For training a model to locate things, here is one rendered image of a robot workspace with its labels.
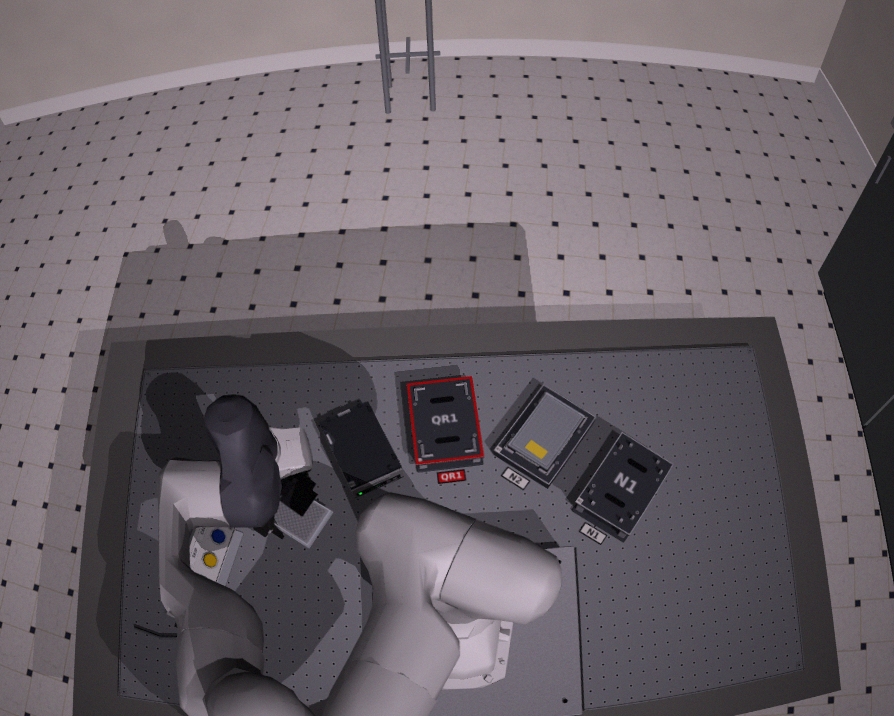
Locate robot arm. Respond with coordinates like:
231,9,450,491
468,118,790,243
157,394,562,716

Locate white control panel with four buttons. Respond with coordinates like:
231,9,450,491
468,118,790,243
134,527,244,640

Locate dark grey work table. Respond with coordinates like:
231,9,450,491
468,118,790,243
118,346,805,711

